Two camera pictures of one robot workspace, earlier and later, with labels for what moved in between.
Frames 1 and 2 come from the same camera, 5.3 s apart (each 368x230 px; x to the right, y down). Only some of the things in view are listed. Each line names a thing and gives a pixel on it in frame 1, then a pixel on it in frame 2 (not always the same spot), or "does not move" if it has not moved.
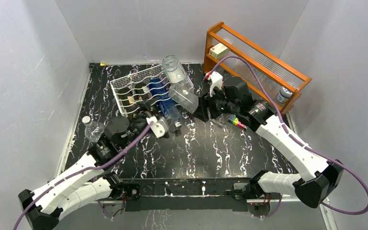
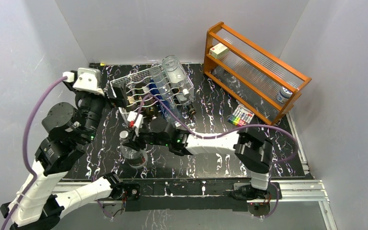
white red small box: x=218 y=50 does not move
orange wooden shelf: x=228 y=51 does not move
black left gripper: x=147 y=111 → x=120 y=100
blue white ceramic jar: x=284 y=95 does not move
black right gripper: x=201 y=112 → x=135 y=142
